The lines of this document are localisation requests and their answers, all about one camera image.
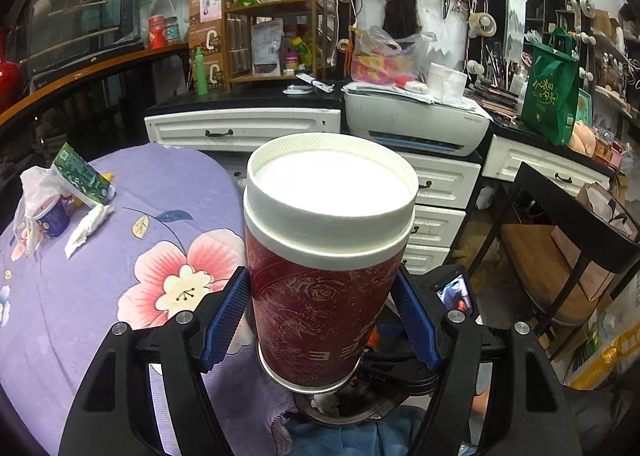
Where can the purple floral tablecloth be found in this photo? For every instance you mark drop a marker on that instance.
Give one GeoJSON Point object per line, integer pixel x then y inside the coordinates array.
{"type": "Point", "coordinates": [100, 326]}

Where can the wooden bar counter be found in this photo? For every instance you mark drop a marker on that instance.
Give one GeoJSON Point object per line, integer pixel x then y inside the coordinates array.
{"type": "Point", "coordinates": [75, 76]}

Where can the white printer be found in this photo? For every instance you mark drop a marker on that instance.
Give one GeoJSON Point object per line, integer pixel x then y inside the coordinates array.
{"type": "Point", "coordinates": [415, 118]}

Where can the clear plastic bag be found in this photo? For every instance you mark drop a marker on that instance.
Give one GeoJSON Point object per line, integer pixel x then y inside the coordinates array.
{"type": "Point", "coordinates": [30, 196]}

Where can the plastic bag of colourful items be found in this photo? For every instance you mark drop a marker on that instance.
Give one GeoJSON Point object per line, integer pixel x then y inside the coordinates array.
{"type": "Point", "coordinates": [385, 58]}

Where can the yellow printed sack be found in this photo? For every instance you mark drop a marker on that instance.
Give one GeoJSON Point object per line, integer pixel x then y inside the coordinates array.
{"type": "Point", "coordinates": [610, 351]}

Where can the peach plush toy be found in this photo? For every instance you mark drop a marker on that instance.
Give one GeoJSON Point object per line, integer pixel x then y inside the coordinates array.
{"type": "Point", "coordinates": [584, 137]}

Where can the red vase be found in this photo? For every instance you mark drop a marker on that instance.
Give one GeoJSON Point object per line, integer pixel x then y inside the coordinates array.
{"type": "Point", "coordinates": [7, 66]}

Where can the stack of brown boxes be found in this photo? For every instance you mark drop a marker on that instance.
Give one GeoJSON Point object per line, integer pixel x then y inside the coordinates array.
{"type": "Point", "coordinates": [210, 41]}

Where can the pile of makeup brushes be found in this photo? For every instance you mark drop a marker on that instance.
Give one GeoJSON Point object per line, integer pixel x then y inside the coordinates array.
{"type": "Point", "coordinates": [495, 98]}

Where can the red tin can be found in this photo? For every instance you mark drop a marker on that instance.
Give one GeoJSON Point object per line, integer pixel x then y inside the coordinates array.
{"type": "Point", "coordinates": [157, 33]}

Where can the small blue cup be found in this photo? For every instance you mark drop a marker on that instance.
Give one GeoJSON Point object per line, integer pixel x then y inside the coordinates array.
{"type": "Point", "coordinates": [54, 218]}

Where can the green carton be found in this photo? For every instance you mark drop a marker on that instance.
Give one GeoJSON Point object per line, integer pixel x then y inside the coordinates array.
{"type": "Point", "coordinates": [80, 176]}

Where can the green tote bag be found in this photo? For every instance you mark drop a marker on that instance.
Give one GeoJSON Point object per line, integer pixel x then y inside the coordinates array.
{"type": "Point", "coordinates": [550, 91]}

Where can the wooden shelf rack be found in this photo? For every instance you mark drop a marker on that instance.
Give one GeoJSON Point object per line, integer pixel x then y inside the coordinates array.
{"type": "Point", "coordinates": [280, 6]}

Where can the red patterned cup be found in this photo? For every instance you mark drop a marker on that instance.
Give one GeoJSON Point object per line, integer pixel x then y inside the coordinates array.
{"type": "Point", "coordinates": [320, 286]}

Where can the white tissue stack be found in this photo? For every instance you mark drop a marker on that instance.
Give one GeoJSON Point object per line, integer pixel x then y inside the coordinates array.
{"type": "Point", "coordinates": [447, 82]}

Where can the teal jar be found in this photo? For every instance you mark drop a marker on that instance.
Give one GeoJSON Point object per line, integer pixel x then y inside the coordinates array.
{"type": "Point", "coordinates": [172, 31]}

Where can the vanity mirror with bulbs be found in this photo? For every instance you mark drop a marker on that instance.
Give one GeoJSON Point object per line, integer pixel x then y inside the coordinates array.
{"type": "Point", "coordinates": [550, 11]}

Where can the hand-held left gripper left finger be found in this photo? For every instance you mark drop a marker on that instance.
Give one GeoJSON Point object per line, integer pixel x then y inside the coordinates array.
{"type": "Point", "coordinates": [225, 321]}

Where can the long white drawer cabinet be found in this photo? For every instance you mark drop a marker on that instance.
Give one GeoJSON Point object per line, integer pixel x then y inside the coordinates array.
{"type": "Point", "coordinates": [240, 126]}

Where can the black hanging hairpiece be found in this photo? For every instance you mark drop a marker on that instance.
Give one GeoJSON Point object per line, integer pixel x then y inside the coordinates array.
{"type": "Point", "coordinates": [402, 11]}

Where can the light blue cloth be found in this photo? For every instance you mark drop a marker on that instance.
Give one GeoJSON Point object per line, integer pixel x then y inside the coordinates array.
{"type": "Point", "coordinates": [350, 436]}

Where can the brown paper bag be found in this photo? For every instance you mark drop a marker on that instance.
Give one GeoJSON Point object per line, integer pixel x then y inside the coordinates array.
{"type": "Point", "coordinates": [600, 216]}

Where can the white dresser drawer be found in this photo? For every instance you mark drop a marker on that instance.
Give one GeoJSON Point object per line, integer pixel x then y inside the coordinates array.
{"type": "Point", "coordinates": [540, 161]}

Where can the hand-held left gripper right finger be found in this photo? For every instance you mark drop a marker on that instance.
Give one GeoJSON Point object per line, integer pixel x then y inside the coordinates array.
{"type": "Point", "coordinates": [417, 331]}

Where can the green spray bottle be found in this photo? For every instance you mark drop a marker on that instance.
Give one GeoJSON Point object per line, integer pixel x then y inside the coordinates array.
{"type": "Point", "coordinates": [201, 73]}

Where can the white drawer stack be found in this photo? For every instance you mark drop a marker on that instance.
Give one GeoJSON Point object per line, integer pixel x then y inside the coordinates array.
{"type": "Point", "coordinates": [445, 206]}

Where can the black chair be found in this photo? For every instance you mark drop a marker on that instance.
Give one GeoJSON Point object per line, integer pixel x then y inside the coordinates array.
{"type": "Point", "coordinates": [575, 216]}

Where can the glass display case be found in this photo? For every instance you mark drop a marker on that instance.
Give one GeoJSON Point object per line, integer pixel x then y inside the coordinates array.
{"type": "Point", "coordinates": [80, 11]}

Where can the person's right forearm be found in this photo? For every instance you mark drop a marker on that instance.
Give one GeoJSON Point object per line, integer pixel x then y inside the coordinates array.
{"type": "Point", "coordinates": [482, 396]}

